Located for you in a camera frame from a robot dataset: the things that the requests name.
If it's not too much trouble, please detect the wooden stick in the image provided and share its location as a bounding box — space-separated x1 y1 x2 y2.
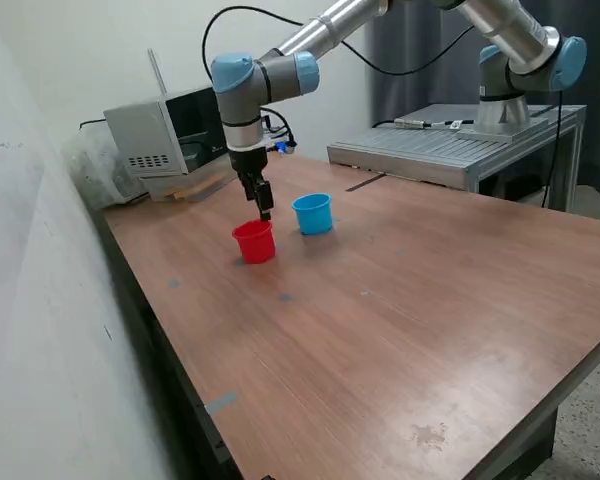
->
162 173 226 202

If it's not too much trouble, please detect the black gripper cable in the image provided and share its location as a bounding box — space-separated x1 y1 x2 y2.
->
201 4 477 89

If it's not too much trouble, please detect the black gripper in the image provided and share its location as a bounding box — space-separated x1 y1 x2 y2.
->
229 147 275 223

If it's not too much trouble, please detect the thin dark flat strip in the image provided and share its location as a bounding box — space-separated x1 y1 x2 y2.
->
345 172 387 193

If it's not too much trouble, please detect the metal connector with cable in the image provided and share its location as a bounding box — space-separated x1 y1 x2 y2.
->
393 117 476 132

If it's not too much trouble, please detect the crumpled clear plastic bag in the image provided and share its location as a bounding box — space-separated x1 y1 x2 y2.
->
62 124 151 211

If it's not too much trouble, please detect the metal robot mounting table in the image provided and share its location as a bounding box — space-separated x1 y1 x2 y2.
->
327 103 587 211

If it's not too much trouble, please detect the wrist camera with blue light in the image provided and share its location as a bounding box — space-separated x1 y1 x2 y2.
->
262 134 299 155

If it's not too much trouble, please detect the long tape strip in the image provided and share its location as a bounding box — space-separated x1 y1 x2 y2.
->
203 390 239 416

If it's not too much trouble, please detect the red plastic cup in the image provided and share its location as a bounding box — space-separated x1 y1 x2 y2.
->
231 218 277 265

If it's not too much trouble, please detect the dark grey curtain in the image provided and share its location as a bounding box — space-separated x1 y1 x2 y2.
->
368 0 600 206

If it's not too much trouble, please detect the blue plastic cup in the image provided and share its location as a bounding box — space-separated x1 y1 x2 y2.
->
291 192 334 236

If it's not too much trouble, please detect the thin white rod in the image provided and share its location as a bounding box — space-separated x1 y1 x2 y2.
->
147 47 169 96

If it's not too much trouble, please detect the silver microwave oven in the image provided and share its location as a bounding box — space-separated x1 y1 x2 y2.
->
103 87 231 177

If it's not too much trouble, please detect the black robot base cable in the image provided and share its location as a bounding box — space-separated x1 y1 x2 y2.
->
539 87 564 209

